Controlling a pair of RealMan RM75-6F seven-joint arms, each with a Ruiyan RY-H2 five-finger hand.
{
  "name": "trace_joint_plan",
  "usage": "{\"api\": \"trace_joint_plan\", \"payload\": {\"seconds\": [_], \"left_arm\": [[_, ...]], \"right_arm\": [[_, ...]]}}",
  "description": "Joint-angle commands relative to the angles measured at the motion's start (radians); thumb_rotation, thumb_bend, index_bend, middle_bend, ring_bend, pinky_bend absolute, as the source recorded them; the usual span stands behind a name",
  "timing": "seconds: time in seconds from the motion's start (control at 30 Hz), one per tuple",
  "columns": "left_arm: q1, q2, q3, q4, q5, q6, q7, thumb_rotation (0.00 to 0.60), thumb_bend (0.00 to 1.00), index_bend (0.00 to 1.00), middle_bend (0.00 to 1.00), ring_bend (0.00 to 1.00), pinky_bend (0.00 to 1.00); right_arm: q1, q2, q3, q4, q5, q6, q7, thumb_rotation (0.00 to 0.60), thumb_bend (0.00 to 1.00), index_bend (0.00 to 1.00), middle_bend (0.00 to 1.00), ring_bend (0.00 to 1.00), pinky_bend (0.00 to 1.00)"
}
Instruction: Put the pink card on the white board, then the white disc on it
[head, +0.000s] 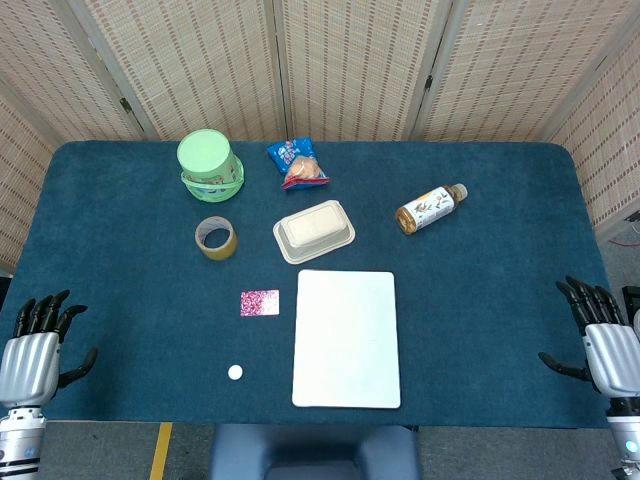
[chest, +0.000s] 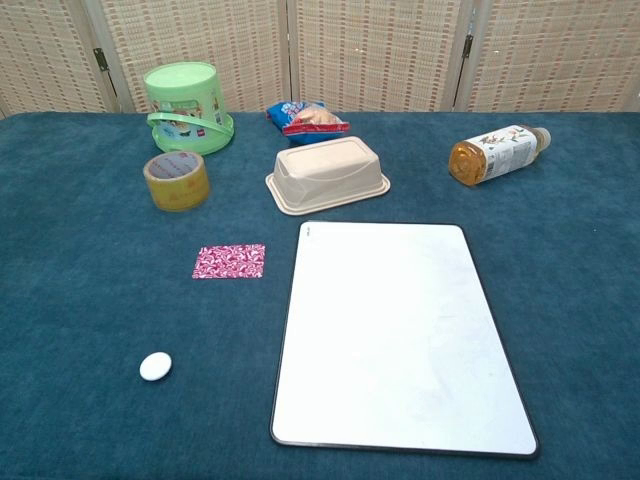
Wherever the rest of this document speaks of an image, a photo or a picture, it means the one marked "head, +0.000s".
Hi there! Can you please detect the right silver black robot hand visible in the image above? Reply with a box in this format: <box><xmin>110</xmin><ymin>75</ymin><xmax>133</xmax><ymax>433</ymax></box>
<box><xmin>537</xmin><ymin>274</ymin><xmax>640</xmax><ymax>399</ymax></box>

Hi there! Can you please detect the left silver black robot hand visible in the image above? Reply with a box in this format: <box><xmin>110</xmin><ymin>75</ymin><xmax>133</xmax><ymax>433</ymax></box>
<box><xmin>0</xmin><ymin>288</ymin><xmax>99</xmax><ymax>409</ymax></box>

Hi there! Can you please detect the pink glitter card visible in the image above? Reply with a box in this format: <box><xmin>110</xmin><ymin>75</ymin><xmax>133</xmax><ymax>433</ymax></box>
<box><xmin>239</xmin><ymin>289</ymin><xmax>280</xmax><ymax>318</ymax></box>

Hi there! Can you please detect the blue padded robot base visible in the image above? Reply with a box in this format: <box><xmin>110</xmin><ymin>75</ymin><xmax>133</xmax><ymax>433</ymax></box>
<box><xmin>208</xmin><ymin>424</ymin><xmax>422</xmax><ymax>480</ymax></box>

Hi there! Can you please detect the white rectangular board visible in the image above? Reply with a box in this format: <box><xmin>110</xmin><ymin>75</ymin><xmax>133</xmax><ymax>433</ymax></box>
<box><xmin>291</xmin><ymin>269</ymin><xmax>402</xmax><ymax>410</ymax></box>

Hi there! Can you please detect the black box device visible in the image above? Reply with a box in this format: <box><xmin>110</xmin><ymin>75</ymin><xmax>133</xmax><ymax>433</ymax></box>
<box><xmin>622</xmin><ymin>285</ymin><xmax>640</xmax><ymax>321</ymax></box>

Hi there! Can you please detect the dark blue table cloth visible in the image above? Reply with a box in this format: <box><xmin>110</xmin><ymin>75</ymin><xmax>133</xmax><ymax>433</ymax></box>
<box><xmin>0</xmin><ymin>140</ymin><xmax>619</xmax><ymax>430</ymax></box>

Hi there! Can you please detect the yellow floor tape strip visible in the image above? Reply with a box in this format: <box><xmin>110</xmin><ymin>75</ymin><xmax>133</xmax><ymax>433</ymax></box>
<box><xmin>148</xmin><ymin>422</ymin><xmax>174</xmax><ymax>480</ymax></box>

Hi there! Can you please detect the woven bamboo screen panel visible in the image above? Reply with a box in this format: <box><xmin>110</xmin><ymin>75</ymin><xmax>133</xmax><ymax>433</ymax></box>
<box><xmin>279</xmin><ymin>0</ymin><xmax>446</xmax><ymax>141</ymax></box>
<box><xmin>0</xmin><ymin>0</ymin><xmax>146</xmax><ymax>141</ymax></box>
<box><xmin>422</xmin><ymin>0</ymin><xmax>619</xmax><ymax>141</ymax></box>
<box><xmin>82</xmin><ymin>0</ymin><xmax>286</xmax><ymax>141</ymax></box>
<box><xmin>0</xmin><ymin>89</ymin><xmax>56</xmax><ymax>271</ymax></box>
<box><xmin>549</xmin><ymin>29</ymin><xmax>640</xmax><ymax>226</ymax></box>

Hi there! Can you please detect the yellowish packing tape roll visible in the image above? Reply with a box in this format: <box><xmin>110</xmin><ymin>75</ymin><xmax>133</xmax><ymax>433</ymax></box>
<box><xmin>194</xmin><ymin>215</ymin><xmax>239</xmax><ymax>262</ymax></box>

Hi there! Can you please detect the amber tea bottle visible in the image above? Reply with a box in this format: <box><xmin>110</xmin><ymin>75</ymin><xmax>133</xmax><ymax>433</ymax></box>
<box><xmin>394</xmin><ymin>182</ymin><xmax>469</xmax><ymax>237</ymax></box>

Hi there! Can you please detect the green plastic bucket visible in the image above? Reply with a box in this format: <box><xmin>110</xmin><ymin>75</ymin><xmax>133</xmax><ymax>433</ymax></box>
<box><xmin>176</xmin><ymin>128</ymin><xmax>246</xmax><ymax>203</ymax></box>

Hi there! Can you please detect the beige plastic food container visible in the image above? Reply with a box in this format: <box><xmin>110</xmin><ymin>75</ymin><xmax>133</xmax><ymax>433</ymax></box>
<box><xmin>272</xmin><ymin>199</ymin><xmax>357</xmax><ymax>265</ymax></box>

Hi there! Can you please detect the blue red snack bag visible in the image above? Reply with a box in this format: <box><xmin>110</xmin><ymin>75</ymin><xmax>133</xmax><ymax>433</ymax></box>
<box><xmin>265</xmin><ymin>137</ymin><xmax>332</xmax><ymax>192</ymax></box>

